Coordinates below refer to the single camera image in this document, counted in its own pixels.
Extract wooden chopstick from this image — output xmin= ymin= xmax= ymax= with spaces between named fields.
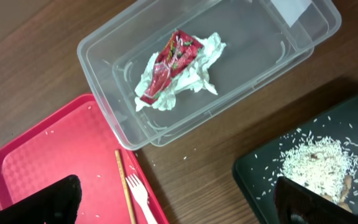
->
xmin=114 ymin=150 xmax=136 ymax=224

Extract red plastic serving tray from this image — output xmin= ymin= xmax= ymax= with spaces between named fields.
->
xmin=0 ymin=94 xmax=168 ymax=224

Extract rice and peanut scraps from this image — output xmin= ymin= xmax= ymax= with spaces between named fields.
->
xmin=250 ymin=114 xmax=358 ymax=218

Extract black plastic tray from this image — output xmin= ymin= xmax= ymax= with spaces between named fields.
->
xmin=231 ymin=85 xmax=358 ymax=224

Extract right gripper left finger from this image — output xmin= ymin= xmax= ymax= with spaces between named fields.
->
xmin=0 ymin=175 xmax=82 ymax=224

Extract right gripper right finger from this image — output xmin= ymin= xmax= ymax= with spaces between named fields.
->
xmin=273 ymin=177 xmax=358 ymax=224

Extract white plastic fork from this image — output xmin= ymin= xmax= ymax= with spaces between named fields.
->
xmin=126 ymin=174 xmax=157 ymax=224

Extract white tissue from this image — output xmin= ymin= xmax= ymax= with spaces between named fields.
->
xmin=134 ymin=32 xmax=226 ymax=111

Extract red snack wrapper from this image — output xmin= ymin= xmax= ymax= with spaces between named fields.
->
xmin=140 ymin=30 xmax=204 ymax=105

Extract clear plastic waste bin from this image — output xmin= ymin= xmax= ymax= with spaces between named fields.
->
xmin=77 ymin=0 xmax=342 ymax=150

